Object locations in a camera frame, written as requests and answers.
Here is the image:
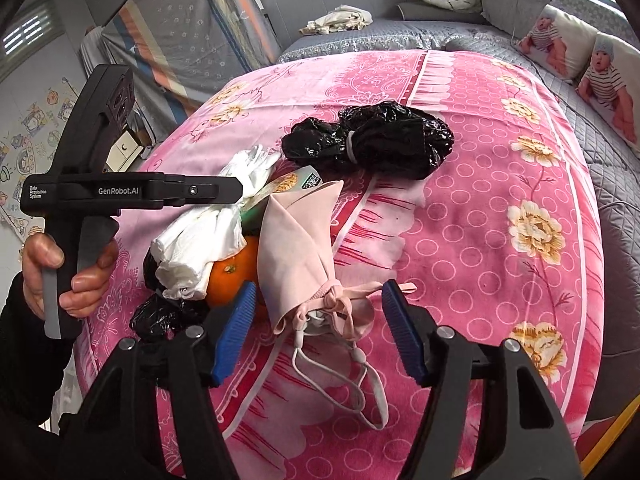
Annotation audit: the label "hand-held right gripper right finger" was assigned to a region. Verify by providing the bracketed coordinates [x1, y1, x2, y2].
[381, 279, 585, 480]

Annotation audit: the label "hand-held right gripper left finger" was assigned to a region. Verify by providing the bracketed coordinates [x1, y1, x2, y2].
[60, 281, 258, 480]

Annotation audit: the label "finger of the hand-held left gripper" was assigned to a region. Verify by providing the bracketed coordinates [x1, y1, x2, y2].
[162, 172, 244, 207]

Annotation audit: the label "white plastic bag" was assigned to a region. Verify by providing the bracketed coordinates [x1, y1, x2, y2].
[150, 144, 283, 301]

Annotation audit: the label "orange fruit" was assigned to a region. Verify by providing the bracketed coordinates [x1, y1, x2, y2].
[206, 235, 266, 310]

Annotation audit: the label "pink face mask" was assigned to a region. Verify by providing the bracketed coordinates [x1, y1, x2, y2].
[260, 179, 418, 338]

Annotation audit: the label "large black plastic bag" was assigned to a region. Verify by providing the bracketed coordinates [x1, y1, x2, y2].
[280, 100, 456, 181]

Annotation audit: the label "person's left forearm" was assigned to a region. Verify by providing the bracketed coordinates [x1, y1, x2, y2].
[0, 272, 76, 431]

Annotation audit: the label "person's left hand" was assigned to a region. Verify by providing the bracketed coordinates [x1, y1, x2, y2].
[22, 232, 121, 318]

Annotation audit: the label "small white cabinet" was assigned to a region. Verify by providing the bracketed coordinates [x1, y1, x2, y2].
[107, 127, 143, 171]

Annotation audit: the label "small black plastic bag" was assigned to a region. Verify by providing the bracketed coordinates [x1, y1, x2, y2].
[129, 250, 211, 343]

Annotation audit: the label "small green printed packet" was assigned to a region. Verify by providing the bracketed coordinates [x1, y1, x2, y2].
[240, 169, 323, 226]

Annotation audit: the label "pink floral blanket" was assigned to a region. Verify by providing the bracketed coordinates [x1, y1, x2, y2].
[75, 49, 606, 480]

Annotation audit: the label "striped cloth covered mattress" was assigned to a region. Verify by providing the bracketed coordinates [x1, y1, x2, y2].
[100, 0, 281, 126]

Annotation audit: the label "louvred vent window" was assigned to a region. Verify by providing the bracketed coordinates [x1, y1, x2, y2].
[2, 5, 53, 58]

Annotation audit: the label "cream crumpled cloth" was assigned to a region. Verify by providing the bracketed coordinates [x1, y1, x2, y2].
[299, 5, 375, 37]

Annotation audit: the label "grey quilted sofa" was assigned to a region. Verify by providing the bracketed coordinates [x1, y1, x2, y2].
[275, 0, 640, 426]

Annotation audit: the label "baby print pillow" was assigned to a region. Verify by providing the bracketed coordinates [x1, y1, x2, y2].
[517, 4, 601, 81]
[575, 31, 640, 153]

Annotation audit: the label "cartoon wall stickers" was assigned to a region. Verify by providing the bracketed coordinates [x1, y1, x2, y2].
[0, 75, 76, 241]

